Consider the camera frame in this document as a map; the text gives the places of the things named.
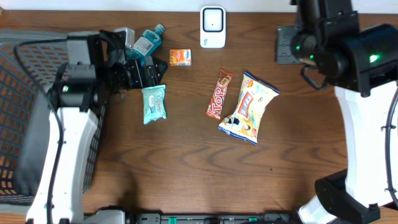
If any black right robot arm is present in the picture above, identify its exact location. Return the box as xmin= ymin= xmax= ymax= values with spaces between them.
xmin=276 ymin=0 xmax=397 ymax=223

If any grey plastic shopping basket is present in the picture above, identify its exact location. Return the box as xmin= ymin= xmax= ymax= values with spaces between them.
xmin=1 ymin=29 xmax=107 ymax=214

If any white barcode scanner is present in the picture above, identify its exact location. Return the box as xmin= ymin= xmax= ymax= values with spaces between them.
xmin=200 ymin=6 xmax=226 ymax=49

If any cream snack chips bag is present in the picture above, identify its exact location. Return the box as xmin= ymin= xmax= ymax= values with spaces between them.
xmin=218 ymin=71 xmax=280 ymax=146

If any orange Top chocolate bar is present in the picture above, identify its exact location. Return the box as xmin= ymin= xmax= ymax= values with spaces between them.
xmin=205 ymin=68 xmax=234 ymax=120

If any blue Listerine mouthwash bottle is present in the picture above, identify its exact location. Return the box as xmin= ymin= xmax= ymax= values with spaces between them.
xmin=126 ymin=24 xmax=165 ymax=67

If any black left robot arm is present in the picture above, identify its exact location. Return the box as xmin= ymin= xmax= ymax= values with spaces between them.
xmin=26 ymin=27 xmax=167 ymax=223

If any orange snack packet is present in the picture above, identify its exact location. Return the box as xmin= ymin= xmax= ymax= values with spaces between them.
xmin=169 ymin=49 xmax=192 ymax=66

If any mint green wipes pack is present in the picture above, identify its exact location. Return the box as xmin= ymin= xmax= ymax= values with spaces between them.
xmin=141 ymin=85 xmax=167 ymax=124

